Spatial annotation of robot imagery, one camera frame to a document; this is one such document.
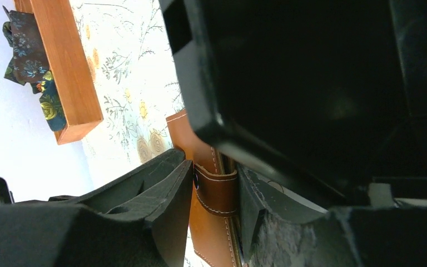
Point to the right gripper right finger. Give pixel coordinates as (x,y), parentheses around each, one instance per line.
(271,219)

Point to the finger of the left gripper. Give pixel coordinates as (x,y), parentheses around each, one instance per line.
(128,185)

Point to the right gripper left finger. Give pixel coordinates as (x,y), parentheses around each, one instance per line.
(155,221)

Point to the brown leather card holder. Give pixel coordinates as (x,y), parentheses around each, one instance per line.
(215,196)

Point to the black card box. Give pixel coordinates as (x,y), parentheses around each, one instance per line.
(323,97)

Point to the floral patterned table mat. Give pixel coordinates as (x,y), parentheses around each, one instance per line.
(132,49)

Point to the orange wooden compartment tray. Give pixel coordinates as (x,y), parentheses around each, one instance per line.
(68,63)

